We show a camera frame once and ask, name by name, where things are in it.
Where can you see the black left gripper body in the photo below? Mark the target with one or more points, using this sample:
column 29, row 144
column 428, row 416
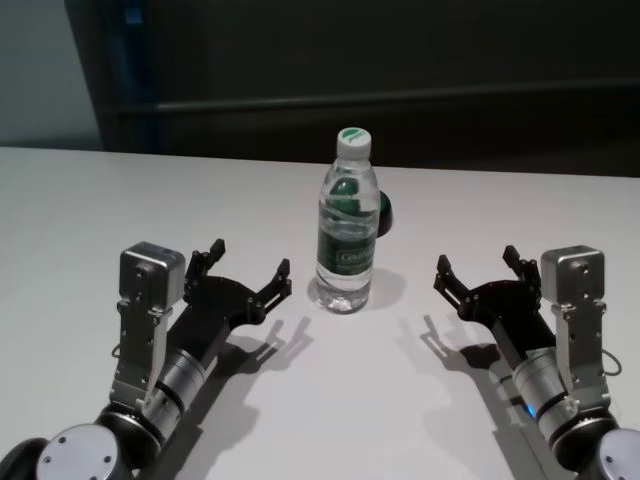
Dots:
column 215, row 315

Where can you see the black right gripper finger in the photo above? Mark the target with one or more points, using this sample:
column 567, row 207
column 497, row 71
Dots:
column 525, row 272
column 452, row 285

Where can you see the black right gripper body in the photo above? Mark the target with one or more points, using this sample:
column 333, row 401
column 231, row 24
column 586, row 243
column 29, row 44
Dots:
column 515, row 315

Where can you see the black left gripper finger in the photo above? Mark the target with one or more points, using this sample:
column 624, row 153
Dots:
column 205, row 270
column 277, row 290

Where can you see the clear Cestbon water bottle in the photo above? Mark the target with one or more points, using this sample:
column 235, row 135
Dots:
column 346, row 250

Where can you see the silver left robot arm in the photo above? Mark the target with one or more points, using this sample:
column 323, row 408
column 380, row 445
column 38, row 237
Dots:
column 175, row 385

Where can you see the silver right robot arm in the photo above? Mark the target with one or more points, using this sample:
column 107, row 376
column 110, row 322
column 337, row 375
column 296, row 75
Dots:
column 565, row 415

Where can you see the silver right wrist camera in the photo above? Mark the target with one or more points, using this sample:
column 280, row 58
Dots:
column 575, row 275

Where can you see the grey horizontal rail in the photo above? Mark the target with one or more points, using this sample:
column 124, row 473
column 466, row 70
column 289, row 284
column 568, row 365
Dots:
column 350, row 102

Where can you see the blue vertical post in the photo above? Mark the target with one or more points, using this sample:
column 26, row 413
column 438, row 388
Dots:
column 131, row 60

